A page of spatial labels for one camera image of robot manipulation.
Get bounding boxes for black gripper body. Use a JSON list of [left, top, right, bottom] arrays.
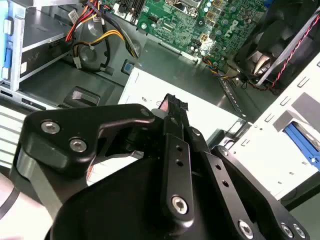
[[51, 156, 242, 240]]

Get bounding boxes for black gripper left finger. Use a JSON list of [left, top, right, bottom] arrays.
[[9, 92, 196, 225]]

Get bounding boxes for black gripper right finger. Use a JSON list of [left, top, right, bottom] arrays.
[[174, 97, 312, 240]]

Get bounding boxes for person's hand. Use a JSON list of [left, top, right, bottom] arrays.
[[0, 172, 53, 240]]

